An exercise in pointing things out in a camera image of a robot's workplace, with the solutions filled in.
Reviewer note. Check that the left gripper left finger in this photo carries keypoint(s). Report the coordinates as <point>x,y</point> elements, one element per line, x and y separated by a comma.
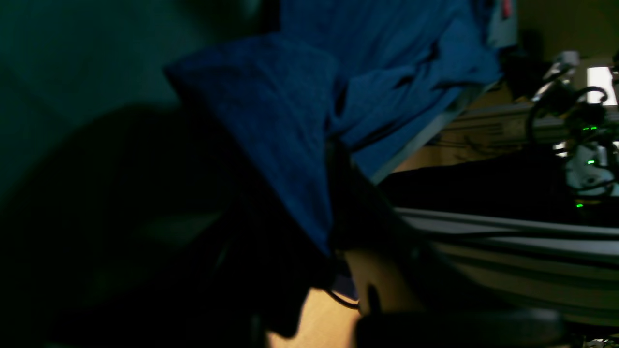
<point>133,232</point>

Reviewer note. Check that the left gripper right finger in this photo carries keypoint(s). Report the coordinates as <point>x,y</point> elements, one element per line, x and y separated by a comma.
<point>421,300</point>

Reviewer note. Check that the blue t-shirt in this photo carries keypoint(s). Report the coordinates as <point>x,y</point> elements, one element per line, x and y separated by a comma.
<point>371,74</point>

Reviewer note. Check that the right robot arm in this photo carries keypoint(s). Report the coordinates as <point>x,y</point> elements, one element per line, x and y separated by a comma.
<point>591,163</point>

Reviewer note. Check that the light blue table cloth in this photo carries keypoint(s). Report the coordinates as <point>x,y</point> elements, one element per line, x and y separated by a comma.
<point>87,114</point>

